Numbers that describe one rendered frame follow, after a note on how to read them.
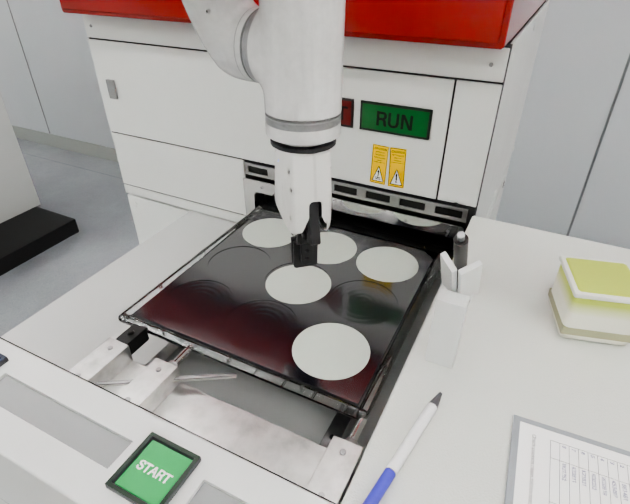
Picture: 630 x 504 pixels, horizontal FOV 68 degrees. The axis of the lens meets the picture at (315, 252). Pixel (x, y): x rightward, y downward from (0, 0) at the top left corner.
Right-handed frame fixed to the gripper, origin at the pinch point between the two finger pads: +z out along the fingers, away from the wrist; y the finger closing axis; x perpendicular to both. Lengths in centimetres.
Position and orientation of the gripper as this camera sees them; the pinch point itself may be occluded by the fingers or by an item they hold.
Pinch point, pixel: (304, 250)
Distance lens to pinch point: 61.7
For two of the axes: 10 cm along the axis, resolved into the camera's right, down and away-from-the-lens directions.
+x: 9.6, -1.5, 2.4
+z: -0.1, 8.3, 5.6
